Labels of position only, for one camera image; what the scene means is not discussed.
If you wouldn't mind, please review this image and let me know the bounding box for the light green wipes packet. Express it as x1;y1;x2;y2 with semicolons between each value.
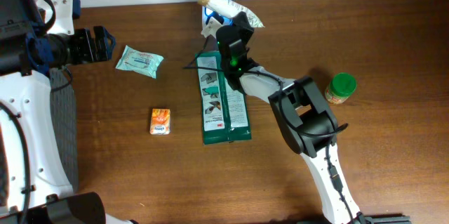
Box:
116;46;163;79

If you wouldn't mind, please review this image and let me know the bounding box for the white tube gold cap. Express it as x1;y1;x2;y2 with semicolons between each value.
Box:
212;0;264;28

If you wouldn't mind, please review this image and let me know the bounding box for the orange tissue pack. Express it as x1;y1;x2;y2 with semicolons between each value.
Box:
149;108;171;135

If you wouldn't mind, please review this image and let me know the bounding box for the green lid glass jar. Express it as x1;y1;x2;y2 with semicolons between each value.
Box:
324;72;357;104

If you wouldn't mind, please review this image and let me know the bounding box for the grey plastic basket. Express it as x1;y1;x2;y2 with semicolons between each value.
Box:
50;85;79;192

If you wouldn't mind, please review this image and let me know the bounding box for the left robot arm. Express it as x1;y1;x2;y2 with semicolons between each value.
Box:
1;0;117;223

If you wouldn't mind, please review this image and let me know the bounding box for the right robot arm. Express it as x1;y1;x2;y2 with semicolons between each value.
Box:
216;12;411;223

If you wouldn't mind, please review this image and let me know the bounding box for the green 3M glove package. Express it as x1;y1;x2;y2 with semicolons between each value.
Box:
196;51;252;145

